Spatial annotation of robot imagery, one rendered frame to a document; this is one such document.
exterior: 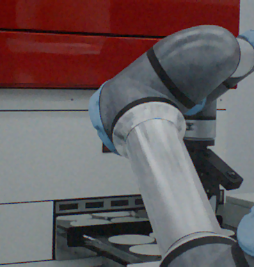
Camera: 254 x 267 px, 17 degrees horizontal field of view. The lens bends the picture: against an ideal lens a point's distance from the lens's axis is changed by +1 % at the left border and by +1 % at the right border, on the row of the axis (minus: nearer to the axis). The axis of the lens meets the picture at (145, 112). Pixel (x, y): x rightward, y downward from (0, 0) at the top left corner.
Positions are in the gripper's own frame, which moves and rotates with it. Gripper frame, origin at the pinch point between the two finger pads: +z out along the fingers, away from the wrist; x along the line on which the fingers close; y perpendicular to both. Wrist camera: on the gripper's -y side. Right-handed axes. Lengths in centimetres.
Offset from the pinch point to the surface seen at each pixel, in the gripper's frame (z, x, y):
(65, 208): -3.8, 18.8, 24.0
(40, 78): -32.5, 28.4, 21.4
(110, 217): -1.4, 9.4, 19.8
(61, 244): 3.6, 20.6, 23.0
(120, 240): 1.6, 14.4, 11.0
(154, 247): 1.7, 13.6, 1.8
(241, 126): -9, -170, 124
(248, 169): 11, -175, 122
